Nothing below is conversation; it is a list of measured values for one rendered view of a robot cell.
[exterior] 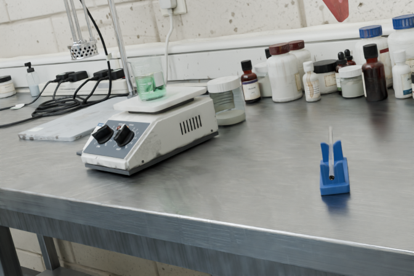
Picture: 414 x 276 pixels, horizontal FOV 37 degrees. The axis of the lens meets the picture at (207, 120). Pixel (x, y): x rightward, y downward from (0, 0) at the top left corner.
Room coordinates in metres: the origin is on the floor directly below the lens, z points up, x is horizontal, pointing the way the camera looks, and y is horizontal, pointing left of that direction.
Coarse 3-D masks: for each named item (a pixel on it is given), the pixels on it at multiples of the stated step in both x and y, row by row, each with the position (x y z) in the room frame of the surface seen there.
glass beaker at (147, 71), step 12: (132, 60) 0.99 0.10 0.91; (144, 60) 0.98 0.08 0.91; (156, 60) 0.99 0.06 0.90; (132, 72) 0.99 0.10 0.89; (144, 72) 0.98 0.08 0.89; (156, 72) 0.98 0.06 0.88; (144, 84) 0.98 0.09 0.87; (156, 84) 0.98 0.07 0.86; (144, 96) 0.98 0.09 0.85; (156, 96) 0.98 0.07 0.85
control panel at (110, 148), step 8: (112, 120) 1.01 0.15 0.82; (112, 128) 0.99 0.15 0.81; (136, 128) 0.94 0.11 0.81; (144, 128) 0.93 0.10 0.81; (112, 136) 0.96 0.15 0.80; (136, 136) 0.92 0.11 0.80; (96, 144) 0.97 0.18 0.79; (104, 144) 0.96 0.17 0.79; (112, 144) 0.94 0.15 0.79; (128, 144) 0.92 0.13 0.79; (88, 152) 0.97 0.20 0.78; (96, 152) 0.95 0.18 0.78; (104, 152) 0.94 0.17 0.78; (112, 152) 0.92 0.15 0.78; (120, 152) 0.91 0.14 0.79; (128, 152) 0.90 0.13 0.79
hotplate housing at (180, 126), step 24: (120, 120) 0.99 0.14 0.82; (144, 120) 0.95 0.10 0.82; (168, 120) 0.95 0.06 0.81; (192, 120) 0.98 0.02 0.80; (216, 120) 1.01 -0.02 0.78; (144, 144) 0.91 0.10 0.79; (168, 144) 0.94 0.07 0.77; (192, 144) 0.98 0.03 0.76; (96, 168) 0.96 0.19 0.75; (120, 168) 0.90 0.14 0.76; (144, 168) 0.91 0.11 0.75
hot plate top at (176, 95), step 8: (168, 88) 1.08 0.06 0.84; (176, 88) 1.06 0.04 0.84; (184, 88) 1.05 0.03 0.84; (192, 88) 1.03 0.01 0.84; (200, 88) 1.02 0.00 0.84; (136, 96) 1.06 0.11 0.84; (168, 96) 1.00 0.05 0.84; (176, 96) 0.99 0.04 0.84; (184, 96) 0.98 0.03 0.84; (192, 96) 0.99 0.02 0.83; (120, 104) 1.02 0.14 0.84; (128, 104) 1.00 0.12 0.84; (136, 104) 0.99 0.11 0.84; (144, 104) 0.98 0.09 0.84; (152, 104) 0.96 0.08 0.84; (160, 104) 0.95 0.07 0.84; (168, 104) 0.96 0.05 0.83
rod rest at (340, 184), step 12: (324, 144) 0.75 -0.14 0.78; (336, 144) 0.75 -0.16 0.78; (324, 156) 0.75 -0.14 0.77; (336, 156) 0.75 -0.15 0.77; (324, 168) 0.68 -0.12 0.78; (336, 168) 0.67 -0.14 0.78; (324, 180) 0.68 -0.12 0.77; (336, 180) 0.67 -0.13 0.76; (348, 180) 0.68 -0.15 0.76; (324, 192) 0.67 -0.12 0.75; (336, 192) 0.67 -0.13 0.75
